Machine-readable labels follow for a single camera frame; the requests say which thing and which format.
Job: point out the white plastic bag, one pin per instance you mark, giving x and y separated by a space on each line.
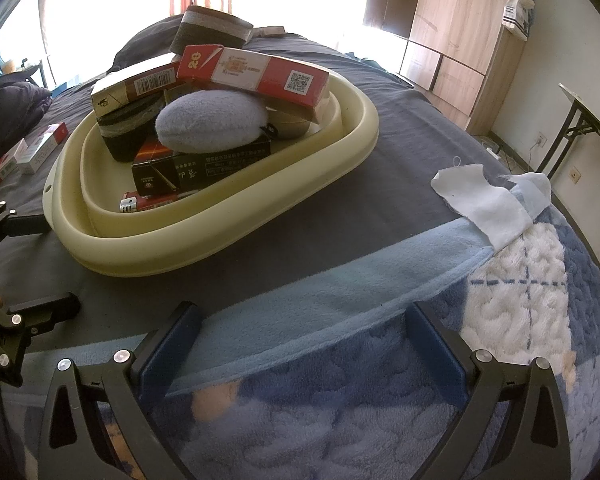
519 12

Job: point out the black chair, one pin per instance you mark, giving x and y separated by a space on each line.
35 72

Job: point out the red lighter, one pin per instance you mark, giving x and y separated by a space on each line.
150 202

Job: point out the cream round container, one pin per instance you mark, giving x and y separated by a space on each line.
290 122

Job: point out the white power strip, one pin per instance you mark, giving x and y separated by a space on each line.
495 151

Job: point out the red and white long carton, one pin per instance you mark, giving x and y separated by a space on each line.
250 72

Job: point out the cream plastic basin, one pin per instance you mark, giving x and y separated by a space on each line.
220 230

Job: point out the white cloth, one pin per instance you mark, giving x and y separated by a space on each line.
485 205

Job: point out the dark striped folded cloth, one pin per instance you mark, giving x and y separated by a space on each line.
125 130

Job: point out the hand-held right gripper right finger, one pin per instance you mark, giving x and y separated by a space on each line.
440 350

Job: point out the light blue plush pad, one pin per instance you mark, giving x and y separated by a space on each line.
210 120

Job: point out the dark purple jacket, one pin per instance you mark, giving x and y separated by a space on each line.
10 115

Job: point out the dark grey pillow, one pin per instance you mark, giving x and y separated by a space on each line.
145 40

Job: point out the white wall socket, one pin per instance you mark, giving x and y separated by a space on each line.
573 174
541 139

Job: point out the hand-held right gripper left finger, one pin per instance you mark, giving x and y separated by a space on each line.
165 355

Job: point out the brown box with barcode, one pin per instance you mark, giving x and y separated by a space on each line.
130 87

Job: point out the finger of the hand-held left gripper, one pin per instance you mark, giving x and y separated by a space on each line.
50 310
25 225

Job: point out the black-legged folding table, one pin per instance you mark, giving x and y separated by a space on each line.
580 110

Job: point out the blue checked fleece blanket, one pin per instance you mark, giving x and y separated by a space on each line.
330 410

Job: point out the wooden wardrobe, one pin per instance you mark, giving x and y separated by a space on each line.
455 35

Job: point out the red and white cigarette pack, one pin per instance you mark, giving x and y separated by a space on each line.
7 162
45 147

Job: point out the black long carton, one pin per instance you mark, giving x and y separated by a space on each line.
220 165

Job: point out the grey striped folded cloth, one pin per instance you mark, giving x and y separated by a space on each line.
210 27

